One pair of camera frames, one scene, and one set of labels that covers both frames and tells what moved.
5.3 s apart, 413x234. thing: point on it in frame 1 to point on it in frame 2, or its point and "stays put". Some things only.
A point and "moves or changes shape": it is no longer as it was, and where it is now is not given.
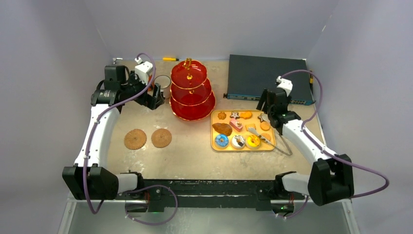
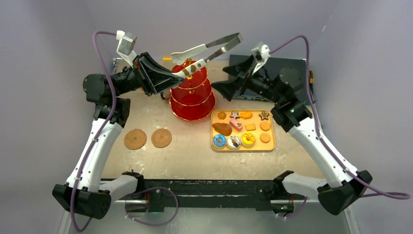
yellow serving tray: [241, 130] stays put
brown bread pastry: [223, 128] stays put
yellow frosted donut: [253, 142] moves or changes shape
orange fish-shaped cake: [246, 115] stays put
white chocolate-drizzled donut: [238, 142] moves or changes shape
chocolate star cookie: [263, 117] stays put
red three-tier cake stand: [192, 98] stays put
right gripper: [267, 104] to [244, 77]
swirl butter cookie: [221, 115] stays put
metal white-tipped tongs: [262, 138] to [177, 56]
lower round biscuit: [266, 136] stays put
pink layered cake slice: [236, 125] stays put
